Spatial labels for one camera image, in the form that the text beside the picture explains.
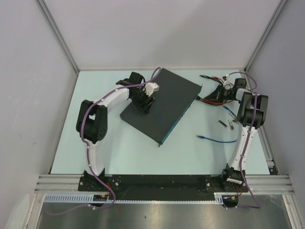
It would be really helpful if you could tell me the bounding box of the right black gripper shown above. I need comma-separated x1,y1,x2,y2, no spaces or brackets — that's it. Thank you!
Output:
204,84,234,104

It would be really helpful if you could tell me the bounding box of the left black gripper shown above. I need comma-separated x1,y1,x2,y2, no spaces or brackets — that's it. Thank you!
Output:
130,86,155,114

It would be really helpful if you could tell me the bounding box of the red power wire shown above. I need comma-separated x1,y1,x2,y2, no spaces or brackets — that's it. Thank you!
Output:
204,75,236,105

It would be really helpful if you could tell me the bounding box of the black power wire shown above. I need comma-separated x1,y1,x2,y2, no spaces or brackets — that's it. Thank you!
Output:
196,74,236,107

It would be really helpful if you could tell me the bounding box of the blue ethernet cable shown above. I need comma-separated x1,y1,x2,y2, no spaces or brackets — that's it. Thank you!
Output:
196,106,238,144

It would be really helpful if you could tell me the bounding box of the black network switch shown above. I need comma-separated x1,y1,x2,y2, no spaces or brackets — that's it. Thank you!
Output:
120,68,202,145

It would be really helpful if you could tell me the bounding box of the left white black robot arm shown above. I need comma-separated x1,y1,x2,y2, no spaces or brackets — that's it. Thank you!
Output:
76,68,161,191

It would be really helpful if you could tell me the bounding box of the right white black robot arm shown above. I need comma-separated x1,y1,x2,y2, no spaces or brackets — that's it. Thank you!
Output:
196,77,268,192

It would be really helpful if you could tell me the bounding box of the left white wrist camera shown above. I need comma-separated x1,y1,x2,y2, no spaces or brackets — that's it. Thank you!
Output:
144,83,159,97

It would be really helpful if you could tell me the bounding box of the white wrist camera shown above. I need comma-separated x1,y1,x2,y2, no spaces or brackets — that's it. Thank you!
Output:
144,83,159,97
223,74,232,88

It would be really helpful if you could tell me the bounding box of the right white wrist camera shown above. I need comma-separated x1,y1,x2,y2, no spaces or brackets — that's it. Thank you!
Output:
223,74,232,88

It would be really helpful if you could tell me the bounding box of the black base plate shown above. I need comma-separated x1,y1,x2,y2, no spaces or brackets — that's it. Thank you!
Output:
78,173,248,201

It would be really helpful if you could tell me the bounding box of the aluminium frame rail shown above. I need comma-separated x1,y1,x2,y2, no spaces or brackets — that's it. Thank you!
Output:
35,175,295,195

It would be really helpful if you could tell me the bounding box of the grey slotted cable duct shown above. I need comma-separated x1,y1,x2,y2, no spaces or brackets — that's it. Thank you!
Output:
44,194,223,205

